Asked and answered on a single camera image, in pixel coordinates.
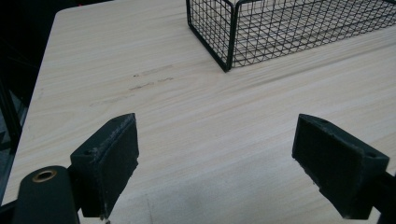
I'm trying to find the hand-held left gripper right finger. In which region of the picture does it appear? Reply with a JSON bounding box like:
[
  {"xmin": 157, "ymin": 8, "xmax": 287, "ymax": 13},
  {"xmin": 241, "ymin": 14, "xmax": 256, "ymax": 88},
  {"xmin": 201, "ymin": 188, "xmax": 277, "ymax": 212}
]
[{"xmin": 291, "ymin": 113, "xmax": 390, "ymax": 220}]

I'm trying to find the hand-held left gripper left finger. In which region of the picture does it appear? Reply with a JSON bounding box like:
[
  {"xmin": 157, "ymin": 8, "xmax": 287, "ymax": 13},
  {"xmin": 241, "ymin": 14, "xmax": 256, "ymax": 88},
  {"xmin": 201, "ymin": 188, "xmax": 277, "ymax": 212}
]
[{"xmin": 69, "ymin": 112, "xmax": 140, "ymax": 219}]

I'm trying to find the black wire mesh basket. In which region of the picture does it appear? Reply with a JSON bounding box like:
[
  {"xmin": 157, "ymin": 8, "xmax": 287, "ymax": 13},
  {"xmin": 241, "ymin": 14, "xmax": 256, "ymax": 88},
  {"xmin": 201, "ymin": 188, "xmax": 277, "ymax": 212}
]
[{"xmin": 185, "ymin": 0, "xmax": 396, "ymax": 74}]

